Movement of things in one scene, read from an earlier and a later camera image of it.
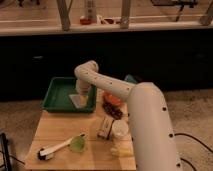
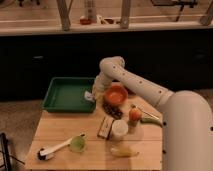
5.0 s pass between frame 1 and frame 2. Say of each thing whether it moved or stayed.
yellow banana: stayed
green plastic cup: stayed
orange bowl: stayed
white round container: stayed
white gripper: moved
